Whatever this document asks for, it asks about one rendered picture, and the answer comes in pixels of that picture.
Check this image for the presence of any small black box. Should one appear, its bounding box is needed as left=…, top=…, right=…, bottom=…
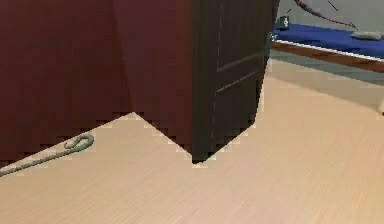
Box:
left=277, top=15, right=291, bottom=31

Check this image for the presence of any grey flat pillow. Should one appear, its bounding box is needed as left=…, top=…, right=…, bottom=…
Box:
left=349, top=30, right=383, bottom=42

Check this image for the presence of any blue bed with wooden frame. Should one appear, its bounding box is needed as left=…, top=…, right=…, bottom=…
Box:
left=270, top=22, right=384, bottom=74

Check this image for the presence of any dark brown room door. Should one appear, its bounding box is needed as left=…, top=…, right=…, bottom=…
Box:
left=190, top=0, right=282, bottom=165

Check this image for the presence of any grey door handle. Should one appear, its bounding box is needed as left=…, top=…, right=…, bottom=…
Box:
left=264, top=31, right=277, bottom=65

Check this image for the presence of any dark red thin stick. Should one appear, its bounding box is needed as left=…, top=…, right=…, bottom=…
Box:
left=292, top=0, right=360, bottom=30

